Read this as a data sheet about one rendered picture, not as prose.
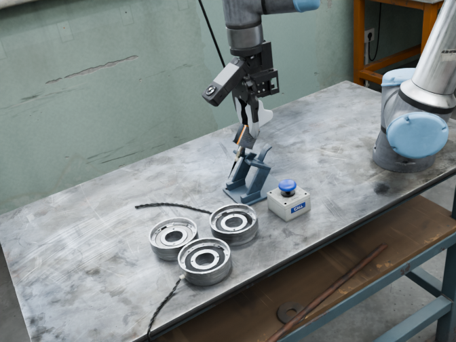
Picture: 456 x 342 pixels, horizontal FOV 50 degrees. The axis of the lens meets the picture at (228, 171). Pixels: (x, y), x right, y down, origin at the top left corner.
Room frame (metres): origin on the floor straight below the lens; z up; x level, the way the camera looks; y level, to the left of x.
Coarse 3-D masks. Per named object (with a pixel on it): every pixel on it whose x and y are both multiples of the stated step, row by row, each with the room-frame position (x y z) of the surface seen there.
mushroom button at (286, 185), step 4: (284, 180) 0.92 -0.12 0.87; (288, 180) 0.91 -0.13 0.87; (292, 180) 0.91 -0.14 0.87; (280, 184) 0.91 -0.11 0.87; (284, 184) 0.90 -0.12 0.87; (288, 184) 0.90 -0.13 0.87; (292, 184) 0.90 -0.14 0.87; (296, 184) 0.91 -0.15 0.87; (280, 188) 0.90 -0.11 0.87; (284, 188) 0.89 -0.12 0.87; (288, 188) 0.89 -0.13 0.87; (292, 188) 0.89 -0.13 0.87; (288, 192) 0.90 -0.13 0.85
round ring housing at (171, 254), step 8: (160, 224) 0.88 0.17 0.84; (168, 224) 0.88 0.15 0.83; (176, 224) 0.88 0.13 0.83; (184, 224) 0.88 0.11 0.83; (192, 224) 0.86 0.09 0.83; (152, 232) 0.85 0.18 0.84; (168, 232) 0.86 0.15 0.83; (176, 232) 0.86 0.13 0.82; (184, 232) 0.85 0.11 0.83; (192, 232) 0.85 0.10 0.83; (152, 240) 0.84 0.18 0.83; (168, 240) 0.85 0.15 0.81; (176, 240) 0.86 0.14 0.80; (184, 240) 0.82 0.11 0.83; (192, 240) 0.81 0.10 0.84; (152, 248) 0.81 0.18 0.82; (160, 248) 0.79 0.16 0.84; (168, 248) 0.79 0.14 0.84; (176, 248) 0.79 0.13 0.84; (160, 256) 0.81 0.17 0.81; (168, 256) 0.79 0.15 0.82; (176, 256) 0.79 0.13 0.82
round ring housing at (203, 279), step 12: (204, 240) 0.80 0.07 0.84; (216, 240) 0.79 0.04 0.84; (180, 252) 0.77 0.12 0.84; (204, 252) 0.77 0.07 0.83; (216, 252) 0.76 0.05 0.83; (228, 252) 0.76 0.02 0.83; (180, 264) 0.73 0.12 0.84; (192, 264) 0.74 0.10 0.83; (228, 264) 0.72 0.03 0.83; (192, 276) 0.71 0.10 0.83; (204, 276) 0.70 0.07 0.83; (216, 276) 0.70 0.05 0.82
